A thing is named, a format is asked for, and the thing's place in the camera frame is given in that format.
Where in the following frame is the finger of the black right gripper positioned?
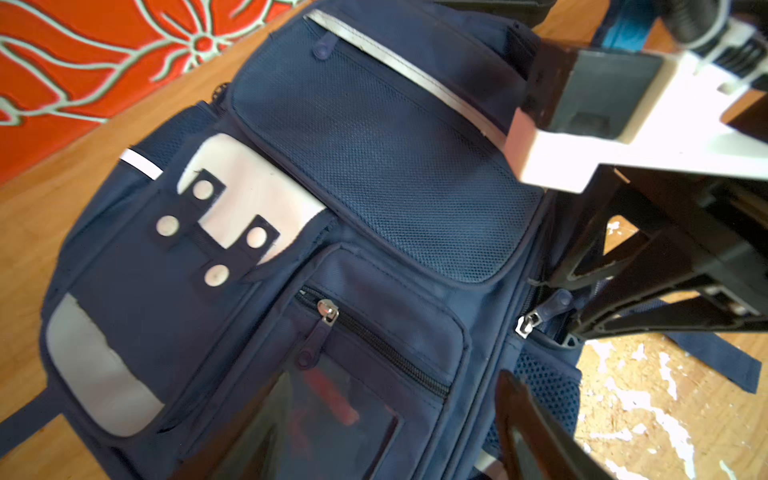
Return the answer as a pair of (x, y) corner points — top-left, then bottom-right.
(569, 274), (767, 339)

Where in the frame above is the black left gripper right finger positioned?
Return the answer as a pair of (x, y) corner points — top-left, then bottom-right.
(548, 173), (666, 290)

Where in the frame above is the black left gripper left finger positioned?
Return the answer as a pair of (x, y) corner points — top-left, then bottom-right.
(495, 370), (612, 480)

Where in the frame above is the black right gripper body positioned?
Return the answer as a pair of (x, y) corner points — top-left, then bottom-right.
(623, 168), (767, 312)

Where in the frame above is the navy blue student backpack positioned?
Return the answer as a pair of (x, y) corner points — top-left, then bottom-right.
(0, 0), (763, 480)

